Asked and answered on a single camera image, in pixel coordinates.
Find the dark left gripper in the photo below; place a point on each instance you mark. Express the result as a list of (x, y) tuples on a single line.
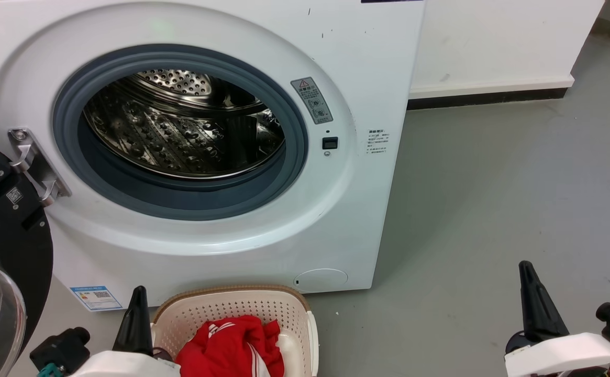
[(162, 355)]

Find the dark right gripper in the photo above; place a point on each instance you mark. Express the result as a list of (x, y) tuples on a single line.
[(514, 343)]

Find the red garment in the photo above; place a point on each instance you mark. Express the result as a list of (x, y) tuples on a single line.
[(221, 351)]

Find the cream plastic laundry basket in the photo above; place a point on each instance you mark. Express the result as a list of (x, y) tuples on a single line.
[(231, 306)]

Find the stainless steel washing machine drum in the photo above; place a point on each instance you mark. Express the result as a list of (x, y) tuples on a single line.
[(179, 136)]

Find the metal washing machine door hinge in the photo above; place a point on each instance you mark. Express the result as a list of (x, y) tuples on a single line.
[(24, 154)]

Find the blue energy label sticker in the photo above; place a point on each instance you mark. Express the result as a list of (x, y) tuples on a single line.
[(95, 298)]

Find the grey rubber door gasket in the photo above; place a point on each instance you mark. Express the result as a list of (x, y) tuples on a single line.
[(179, 201)]

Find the white QR code sticker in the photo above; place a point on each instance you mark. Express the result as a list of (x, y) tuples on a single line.
[(14, 195)]

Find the round white filter cover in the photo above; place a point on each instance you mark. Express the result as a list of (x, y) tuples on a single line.
[(320, 280)]

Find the small printed text label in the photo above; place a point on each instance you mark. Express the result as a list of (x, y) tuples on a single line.
[(377, 141)]

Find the black door latch socket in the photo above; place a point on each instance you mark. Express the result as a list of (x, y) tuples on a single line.
[(330, 143)]

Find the grey warning sticker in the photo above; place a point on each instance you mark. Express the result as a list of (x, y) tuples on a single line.
[(312, 102)]

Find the white front-load washing machine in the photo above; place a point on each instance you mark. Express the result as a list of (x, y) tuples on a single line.
[(367, 63)]

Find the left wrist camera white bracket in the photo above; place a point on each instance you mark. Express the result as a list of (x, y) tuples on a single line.
[(121, 366)]

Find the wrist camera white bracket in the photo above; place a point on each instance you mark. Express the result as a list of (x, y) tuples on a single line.
[(121, 366), (561, 351)]

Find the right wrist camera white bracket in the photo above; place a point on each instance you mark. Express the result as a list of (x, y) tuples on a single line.
[(561, 351)]

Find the black wall baseboard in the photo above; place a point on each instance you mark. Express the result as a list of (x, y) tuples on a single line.
[(488, 98)]

